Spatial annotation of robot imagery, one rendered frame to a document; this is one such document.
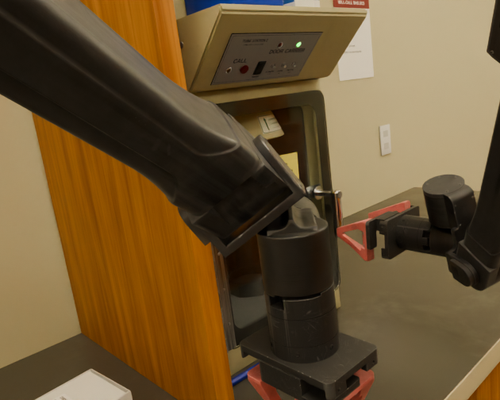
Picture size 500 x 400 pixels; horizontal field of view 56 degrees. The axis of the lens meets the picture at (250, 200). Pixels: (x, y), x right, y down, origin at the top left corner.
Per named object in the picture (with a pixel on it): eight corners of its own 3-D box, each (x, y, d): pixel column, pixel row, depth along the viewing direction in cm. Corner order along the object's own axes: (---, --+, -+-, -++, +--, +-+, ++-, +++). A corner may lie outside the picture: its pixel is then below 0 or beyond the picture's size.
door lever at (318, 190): (325, 232, 92) (317, 236, 90) (321, 184, 90) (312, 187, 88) (348, 236, 88) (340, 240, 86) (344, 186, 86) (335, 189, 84)
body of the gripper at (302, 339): (289, 331, 46) (280, 259, 44) (381, 366, 38) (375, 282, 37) (240, 361, 42) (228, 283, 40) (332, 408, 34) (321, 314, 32)
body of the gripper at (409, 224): (376, 220, 74) (420, 225, 69) (409, 204, 81) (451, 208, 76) (378, 258, 76) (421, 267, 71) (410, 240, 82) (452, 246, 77)
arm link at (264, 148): (171, 209, 36) (258, 136, 34) (197, 181, 47) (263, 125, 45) (271, 322, 37) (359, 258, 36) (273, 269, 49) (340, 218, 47)
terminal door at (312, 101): (225, 351, 78) (187, 107, 69) (338, 286, 97) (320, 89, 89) (228, 353, 77) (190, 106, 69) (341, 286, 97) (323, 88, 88)
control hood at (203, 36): (178, 94, 68) (167, 21, 66) (320, 78, 89) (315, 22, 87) (229, 86, 60) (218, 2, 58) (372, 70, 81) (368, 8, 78)
